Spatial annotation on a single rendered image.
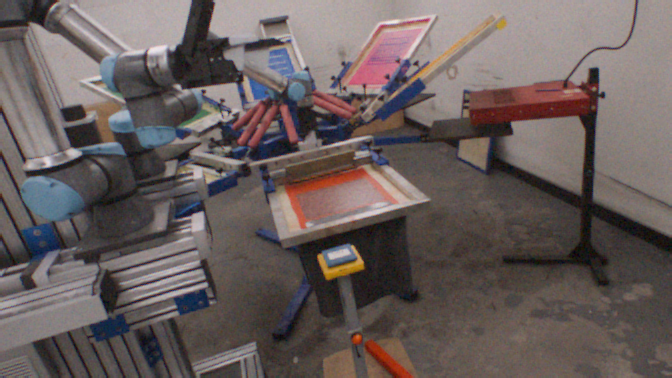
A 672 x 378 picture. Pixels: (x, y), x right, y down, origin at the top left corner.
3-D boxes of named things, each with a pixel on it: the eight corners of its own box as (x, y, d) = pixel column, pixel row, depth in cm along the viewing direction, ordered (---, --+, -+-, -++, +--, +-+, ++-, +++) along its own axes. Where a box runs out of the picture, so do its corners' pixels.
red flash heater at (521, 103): (577, 97, 260) (578, 77, 256) (596, 117, 220) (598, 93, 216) (470, 108, 279) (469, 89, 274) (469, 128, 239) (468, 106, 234)
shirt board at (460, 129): (508, 126, 275) (508, 113, 272) (513, 146, 239) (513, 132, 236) (310, 142, 315) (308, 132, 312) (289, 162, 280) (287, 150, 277)
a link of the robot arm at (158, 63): (165, 48, 90) (141, 46, 82) (185, 44, 89) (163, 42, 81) (173, 85, 92) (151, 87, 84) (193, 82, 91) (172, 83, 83)
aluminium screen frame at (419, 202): (431, 208, 167) (430, 199, 166) (282, 248, 157) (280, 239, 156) (368, 155, 239) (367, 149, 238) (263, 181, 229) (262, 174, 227)
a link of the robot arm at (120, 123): (120, 156, 154) (106, 118, 149) (118, 149, 165) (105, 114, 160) (156, 147, 159) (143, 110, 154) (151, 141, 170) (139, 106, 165)
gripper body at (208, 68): (248, 80, 89) (194, 88, 91) (239, 36, 87) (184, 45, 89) (233, 82, 82) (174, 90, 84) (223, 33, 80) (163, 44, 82)
